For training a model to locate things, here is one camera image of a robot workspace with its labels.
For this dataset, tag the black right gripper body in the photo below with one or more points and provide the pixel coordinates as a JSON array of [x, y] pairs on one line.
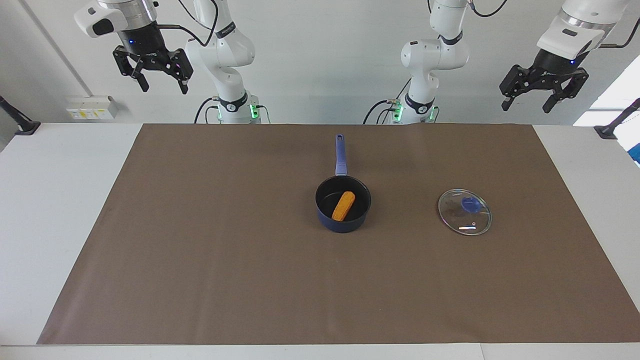
[[147, 45]]

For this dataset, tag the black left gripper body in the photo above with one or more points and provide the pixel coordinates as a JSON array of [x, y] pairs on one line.
[[555, 67]]

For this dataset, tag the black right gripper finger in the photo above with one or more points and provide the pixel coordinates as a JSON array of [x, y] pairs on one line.
[[125, 62], [182, 67]]

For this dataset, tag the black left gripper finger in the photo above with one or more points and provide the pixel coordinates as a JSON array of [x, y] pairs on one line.
[[575, 82], [512, 80]]

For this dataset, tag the glass lid with blue knob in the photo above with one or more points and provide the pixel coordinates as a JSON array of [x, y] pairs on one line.
[[467, 220]]

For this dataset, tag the yellow corn cob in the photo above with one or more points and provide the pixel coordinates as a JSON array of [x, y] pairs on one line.
[[344, 206]]

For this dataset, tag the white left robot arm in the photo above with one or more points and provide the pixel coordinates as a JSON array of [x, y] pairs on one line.
[[430, 55]]

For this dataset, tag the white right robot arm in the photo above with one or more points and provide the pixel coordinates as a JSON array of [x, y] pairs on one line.
[[225, 50]]

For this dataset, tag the blue object at table edge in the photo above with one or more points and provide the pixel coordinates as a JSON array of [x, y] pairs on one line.
[[636, 154]]

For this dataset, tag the brown table mat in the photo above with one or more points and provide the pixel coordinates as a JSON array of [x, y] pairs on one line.
[[250, 280]]

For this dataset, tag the white wall conduit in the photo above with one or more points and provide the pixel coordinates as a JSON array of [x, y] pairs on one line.
[[76, 75]]

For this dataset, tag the white wall socket box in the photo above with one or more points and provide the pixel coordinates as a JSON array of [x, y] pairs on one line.
[[92, 107]]

